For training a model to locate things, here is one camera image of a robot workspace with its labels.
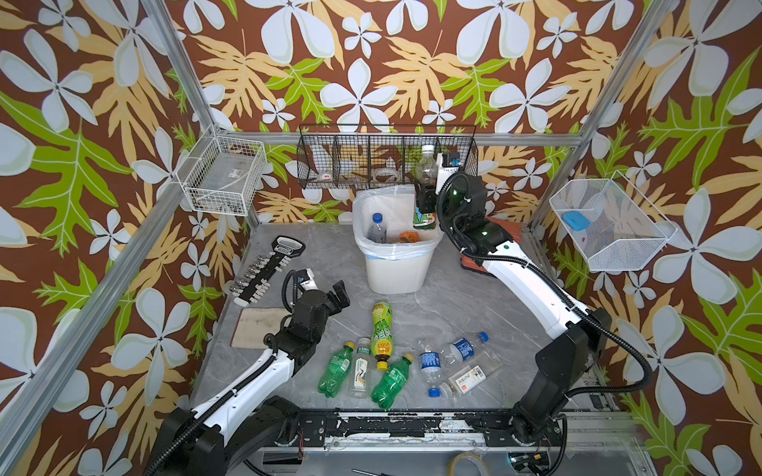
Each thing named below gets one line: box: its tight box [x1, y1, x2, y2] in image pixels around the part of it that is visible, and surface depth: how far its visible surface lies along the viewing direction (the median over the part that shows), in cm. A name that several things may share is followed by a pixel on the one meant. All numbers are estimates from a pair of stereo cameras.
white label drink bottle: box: [349, 337, 373, 400], surface depth 80 cm
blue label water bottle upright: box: [418, 351, 442, 398], surface depth 82 cm
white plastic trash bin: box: [353, 184, 445, 295], surface depth 92 cm
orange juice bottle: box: [399, 231, 420, 243], surface depth 101 cm
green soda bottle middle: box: [370, 353, 414, 411], surface depth 80 cm
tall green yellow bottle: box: [371, 300, 394, 371], surface depth 86 cm
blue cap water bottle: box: [449, 331, 490, 362], surface depth 85 cm
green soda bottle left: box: [317, 341, 357, 398], surface depth 82 cm
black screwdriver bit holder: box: [229, 235, 306, 307], surface depth 107 cm
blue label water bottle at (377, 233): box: [367, 212, 387, 244], surface depth 99 cm
